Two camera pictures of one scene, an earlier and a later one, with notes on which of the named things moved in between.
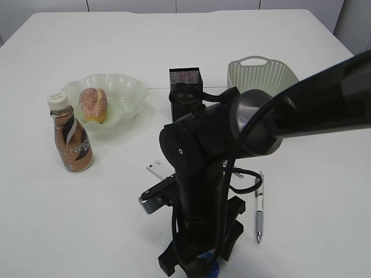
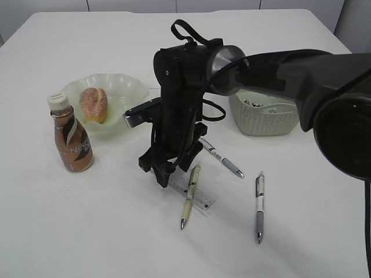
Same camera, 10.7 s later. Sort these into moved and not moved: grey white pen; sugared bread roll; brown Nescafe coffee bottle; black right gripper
Moved: black right gripper
Not moved: sugared bread roll; brown Nescafe coffee bottle; grey white pen
